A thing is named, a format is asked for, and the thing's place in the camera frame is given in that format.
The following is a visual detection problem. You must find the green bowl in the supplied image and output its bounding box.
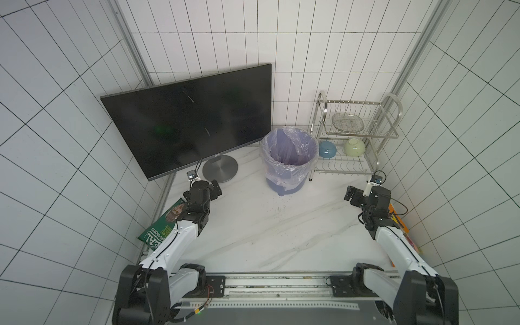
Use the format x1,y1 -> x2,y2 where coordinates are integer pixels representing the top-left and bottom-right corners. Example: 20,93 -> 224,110
343,138 -> 366,157

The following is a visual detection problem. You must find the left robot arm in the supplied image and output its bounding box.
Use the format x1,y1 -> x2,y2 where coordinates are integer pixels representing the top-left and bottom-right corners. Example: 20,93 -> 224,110
112,180 -> 222,324

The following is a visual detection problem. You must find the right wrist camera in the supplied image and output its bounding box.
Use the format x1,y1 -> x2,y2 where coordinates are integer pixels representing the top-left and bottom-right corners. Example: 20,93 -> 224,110
363,170 -> 387,197

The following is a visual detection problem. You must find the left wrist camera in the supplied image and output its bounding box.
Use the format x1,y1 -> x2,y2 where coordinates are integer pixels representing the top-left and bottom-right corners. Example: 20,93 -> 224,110
186,169 -> 201,184

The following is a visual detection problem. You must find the green snack bag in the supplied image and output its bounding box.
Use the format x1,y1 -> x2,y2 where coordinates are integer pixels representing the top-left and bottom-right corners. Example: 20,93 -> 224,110
138,199 -> 186,250

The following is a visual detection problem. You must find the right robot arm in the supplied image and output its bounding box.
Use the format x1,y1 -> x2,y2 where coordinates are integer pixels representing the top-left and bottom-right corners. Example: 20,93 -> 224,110
344,183 -> 459,324

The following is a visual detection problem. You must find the steel dish rack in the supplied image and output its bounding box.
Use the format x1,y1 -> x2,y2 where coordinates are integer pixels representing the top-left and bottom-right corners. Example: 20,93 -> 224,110
309,91 -> 404,180

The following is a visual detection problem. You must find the purple trash bin with liner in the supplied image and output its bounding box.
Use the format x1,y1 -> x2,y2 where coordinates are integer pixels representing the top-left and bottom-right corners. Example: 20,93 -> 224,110
259,127 -> 319,196

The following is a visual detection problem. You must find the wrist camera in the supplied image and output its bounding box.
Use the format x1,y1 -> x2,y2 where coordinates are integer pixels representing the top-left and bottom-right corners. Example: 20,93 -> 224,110
186,169 -> 201,184
363,170 -> 387,197

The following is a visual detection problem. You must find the clear glass plate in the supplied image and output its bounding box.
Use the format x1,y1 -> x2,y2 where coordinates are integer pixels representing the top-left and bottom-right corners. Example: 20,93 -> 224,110
332,112 -> 365,134

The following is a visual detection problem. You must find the round grey monitor base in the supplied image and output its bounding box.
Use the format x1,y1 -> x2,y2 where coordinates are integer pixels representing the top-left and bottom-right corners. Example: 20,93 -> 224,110
203,155 -> 238,184

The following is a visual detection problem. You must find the aluminium mounting rail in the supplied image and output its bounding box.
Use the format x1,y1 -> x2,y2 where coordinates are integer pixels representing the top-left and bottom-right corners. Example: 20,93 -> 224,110
105,271 -> 448,325

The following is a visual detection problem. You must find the orange candy bag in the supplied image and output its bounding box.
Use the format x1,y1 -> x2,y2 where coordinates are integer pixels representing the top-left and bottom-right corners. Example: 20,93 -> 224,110
389,204 -> 421,254

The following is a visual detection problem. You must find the black flat monitor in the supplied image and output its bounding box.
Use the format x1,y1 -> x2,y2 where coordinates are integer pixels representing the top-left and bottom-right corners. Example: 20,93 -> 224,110
101,64 -> 272,180

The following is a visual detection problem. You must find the blue bowl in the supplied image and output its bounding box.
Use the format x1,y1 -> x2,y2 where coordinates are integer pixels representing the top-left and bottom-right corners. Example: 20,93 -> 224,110
318,141 -> 337,159

